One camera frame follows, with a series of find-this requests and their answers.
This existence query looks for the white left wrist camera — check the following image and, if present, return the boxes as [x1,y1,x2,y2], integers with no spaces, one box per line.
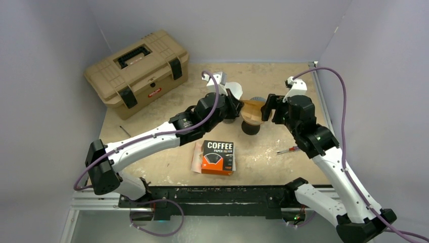
[201,71,228,96]

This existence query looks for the aluminium frame rail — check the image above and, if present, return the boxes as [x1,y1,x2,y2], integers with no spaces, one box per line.
[60,188,341,242]

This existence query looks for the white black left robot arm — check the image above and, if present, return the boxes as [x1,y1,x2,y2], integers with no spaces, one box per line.
[85,93,244,207]

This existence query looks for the red handled screwdriver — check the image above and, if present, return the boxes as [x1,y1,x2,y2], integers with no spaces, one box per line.
[276,146,299,155]

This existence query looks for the blue glass dripper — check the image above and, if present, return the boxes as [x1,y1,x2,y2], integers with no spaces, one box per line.
[250,97,266,102]

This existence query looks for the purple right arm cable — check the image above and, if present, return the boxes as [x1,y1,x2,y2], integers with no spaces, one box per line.
[291,67,429,242]

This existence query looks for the brown paper coffee filter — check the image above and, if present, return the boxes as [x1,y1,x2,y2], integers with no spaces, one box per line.
[240,100,265,114]

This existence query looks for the clear glass carafe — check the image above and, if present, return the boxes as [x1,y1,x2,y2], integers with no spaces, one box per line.
[223,118,237,124]

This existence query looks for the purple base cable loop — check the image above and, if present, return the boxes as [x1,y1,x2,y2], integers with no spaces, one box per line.
[128,199,185,237]

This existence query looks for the white paper coffee filters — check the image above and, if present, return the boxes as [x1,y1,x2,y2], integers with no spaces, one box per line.
[191,142,203,174]

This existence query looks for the dark carafe with red rim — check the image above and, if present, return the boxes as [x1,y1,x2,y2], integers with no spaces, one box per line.
[241,121,261,136]

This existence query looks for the black orange coffee filter box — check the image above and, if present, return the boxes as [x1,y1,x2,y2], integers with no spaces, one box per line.
[201,140,236,176]

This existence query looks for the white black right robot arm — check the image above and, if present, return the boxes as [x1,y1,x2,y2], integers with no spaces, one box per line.
[261,94,397,242]

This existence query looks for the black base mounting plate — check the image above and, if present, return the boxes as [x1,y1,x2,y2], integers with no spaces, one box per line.
[119,185,301,220]

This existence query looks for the tan plastic toolbox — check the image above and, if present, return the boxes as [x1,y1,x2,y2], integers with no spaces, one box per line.
[83,30,190,120]

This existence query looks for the white paper coffee filter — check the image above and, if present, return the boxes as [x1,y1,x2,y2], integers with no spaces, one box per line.
[225,82,243,100]

